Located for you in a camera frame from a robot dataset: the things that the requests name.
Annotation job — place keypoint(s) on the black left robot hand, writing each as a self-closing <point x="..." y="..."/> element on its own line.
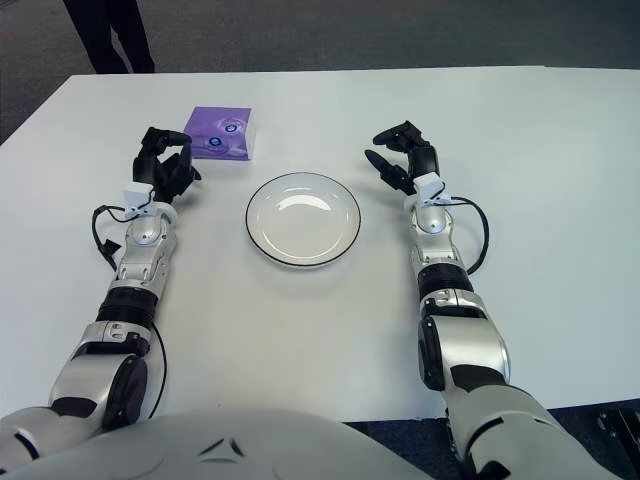
<point x="147" y="167"/>

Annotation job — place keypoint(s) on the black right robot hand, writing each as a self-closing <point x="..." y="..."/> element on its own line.
<point x="425" y="160"/>

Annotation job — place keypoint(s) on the purple tissue paper pack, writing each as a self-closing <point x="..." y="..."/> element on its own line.
<point x="205" y="120"/>

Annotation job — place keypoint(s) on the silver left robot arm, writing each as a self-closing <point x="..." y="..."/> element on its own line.
<point x="145" y="235"/>

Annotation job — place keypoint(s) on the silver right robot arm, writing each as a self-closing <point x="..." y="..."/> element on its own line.
<point x="435" y="225"/>

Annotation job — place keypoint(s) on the white plate with black rim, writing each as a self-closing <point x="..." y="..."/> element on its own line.
<point x="302" y="225"/>

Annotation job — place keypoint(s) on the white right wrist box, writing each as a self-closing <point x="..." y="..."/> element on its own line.
<point x="429" y="186"/>

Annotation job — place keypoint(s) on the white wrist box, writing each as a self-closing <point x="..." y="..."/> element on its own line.
<point x="429" y="186"/>
<point x="137" y="192"/>

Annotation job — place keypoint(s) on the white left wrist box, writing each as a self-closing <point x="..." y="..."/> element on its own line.
<point x="137" y="192"/>

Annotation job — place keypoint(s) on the person in dark trousers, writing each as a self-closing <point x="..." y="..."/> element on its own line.
<point x="110" y="35"/>

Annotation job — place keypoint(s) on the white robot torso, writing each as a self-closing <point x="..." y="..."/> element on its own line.
<point x="250" y="440"/>

